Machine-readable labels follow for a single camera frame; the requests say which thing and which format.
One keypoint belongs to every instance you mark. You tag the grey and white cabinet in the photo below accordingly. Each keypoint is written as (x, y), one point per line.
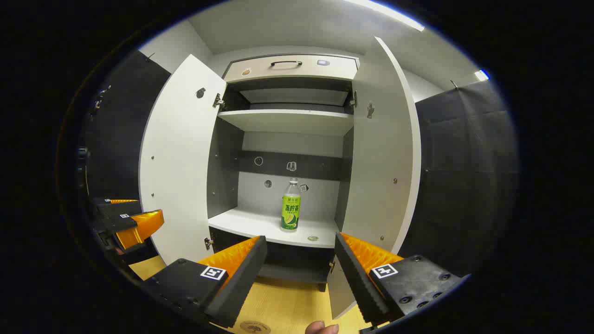
(278, 123)

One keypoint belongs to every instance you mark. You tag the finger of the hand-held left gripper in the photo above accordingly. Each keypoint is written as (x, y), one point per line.
(116, 206)
(139, 227)

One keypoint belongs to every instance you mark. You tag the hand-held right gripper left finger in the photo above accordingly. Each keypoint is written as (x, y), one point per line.
(241, 278)

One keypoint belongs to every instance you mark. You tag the small ceiling light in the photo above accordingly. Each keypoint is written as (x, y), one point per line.
(481, 75)

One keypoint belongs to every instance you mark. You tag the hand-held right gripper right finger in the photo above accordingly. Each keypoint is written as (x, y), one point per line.
(357, 283)

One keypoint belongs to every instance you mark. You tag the round wooden coaster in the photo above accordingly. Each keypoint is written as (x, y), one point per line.
(255, 328)

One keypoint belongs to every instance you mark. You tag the green label bottle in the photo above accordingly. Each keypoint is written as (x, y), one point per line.
(290, 213)

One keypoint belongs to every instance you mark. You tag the long ceiling strip light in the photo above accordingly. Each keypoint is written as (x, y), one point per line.
(390, 14)

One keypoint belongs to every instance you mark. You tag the black backdrop cloth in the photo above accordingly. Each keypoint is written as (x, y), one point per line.
(120, 130)
(464, 176)

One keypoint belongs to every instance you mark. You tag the white cabinet door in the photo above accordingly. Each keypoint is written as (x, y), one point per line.
(380, 153)
(181, 162)

